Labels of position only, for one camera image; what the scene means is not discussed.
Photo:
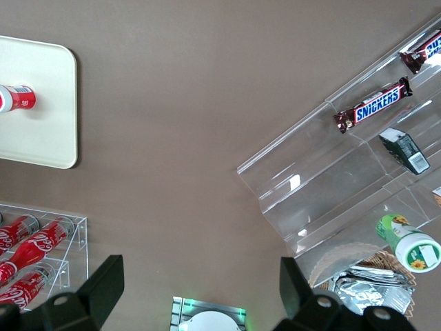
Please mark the red cola bottle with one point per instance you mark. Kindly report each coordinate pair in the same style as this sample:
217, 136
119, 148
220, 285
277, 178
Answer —
20, 293
17, 231
41, 241

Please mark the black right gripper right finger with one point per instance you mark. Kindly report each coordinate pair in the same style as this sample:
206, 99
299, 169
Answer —
296, 293

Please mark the green white plastic bottle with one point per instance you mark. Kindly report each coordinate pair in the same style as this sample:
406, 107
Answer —
406, 245

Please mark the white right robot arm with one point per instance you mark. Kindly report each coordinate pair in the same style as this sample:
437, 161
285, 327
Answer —
210, 322

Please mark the red white yogurt cup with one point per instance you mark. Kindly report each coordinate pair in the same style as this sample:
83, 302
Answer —
17, 98

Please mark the beige plastic tray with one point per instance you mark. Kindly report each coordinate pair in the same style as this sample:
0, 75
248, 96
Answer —
41, 138

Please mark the clear acrylic stepped display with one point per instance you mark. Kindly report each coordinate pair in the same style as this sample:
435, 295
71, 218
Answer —
310, 193

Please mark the clear acrylic bottle rack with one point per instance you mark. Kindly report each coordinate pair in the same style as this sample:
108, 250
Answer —
81, 234

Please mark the small dark green box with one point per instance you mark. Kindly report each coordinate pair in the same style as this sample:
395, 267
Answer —
403, 148

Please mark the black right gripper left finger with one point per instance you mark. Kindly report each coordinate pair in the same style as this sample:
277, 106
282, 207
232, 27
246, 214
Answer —
100, 286

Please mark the red white printed carton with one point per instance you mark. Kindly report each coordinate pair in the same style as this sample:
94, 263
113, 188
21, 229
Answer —
438, 196

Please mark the tan deep wicker basket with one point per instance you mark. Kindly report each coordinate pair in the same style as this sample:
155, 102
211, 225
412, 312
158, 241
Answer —
386, 258

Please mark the brown Snickers bar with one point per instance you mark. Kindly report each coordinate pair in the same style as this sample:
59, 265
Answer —
423, 51
375, 103

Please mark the silver foil pouch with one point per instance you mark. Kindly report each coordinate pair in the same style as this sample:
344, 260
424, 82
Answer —
372, 289

